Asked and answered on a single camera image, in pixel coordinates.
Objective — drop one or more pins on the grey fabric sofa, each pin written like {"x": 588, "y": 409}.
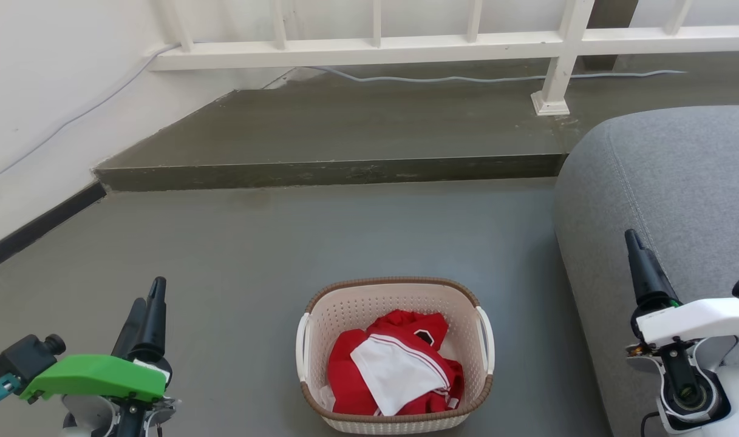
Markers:
{"x": 679, "y": 176}

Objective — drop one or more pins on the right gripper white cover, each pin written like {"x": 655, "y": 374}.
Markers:
{"x": 697, "y": 318}

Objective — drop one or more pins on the red garment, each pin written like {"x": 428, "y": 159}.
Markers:
{"x": 348, "y": 370}

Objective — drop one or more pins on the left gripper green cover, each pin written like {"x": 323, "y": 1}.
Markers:
{"x": 96, "y": 376}

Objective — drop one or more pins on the white railing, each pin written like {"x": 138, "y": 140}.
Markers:
{"x": 357, "y": 51}

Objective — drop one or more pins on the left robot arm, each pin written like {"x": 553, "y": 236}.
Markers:
{"x": 87, "y": 417}

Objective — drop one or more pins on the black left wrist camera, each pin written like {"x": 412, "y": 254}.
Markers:
{"x": 26, "y": 358}

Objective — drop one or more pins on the cream plastic laundry basket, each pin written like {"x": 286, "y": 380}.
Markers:
{"x": 466, "y": 340}

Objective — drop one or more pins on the white garment with stripes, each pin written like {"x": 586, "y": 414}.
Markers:
{"x": 396, "y": 373}

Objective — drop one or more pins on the black baseboard strip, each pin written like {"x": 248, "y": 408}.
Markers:
{"x": 41, "y": 226}

